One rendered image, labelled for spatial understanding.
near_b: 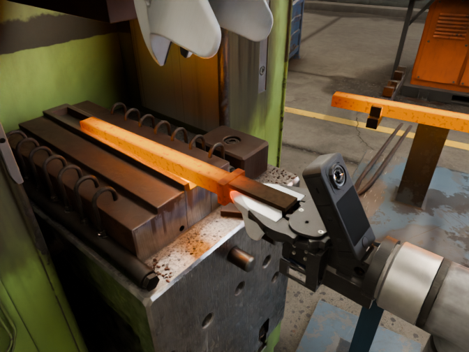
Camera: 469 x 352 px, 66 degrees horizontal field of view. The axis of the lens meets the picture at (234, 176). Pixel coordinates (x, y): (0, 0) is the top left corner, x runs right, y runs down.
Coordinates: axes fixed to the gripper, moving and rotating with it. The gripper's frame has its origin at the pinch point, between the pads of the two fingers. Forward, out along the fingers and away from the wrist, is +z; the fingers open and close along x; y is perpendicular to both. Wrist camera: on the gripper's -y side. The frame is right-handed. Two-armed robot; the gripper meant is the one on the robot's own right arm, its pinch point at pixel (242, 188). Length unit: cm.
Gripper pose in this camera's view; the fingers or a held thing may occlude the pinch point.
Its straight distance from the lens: 49.0
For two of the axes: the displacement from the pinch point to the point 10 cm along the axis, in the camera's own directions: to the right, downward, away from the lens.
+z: -7.7, -3.4, 5.4
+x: 6.4, -4.4, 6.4
